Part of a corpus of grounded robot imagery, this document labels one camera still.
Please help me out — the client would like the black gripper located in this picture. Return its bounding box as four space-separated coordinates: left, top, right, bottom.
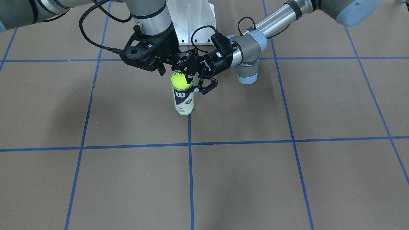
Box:
174 51 232 95
153 25 181 76

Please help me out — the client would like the clear tennis ball can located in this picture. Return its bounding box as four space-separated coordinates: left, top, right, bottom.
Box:
172 84 194 115

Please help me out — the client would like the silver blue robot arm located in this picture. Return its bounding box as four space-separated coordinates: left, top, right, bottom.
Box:
0 0 195 83
171 0 379 97

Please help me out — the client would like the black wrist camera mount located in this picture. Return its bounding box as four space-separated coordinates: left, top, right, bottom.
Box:
121 26 160 72

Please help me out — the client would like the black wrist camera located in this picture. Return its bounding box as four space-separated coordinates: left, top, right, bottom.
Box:
211 32 234 64

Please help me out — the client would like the black camera cable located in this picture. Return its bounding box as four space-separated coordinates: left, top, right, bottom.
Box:
79 0 133 54
191 17 291 54

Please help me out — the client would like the white pedestal column base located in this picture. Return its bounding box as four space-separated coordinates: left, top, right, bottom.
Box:
167 0 216 46

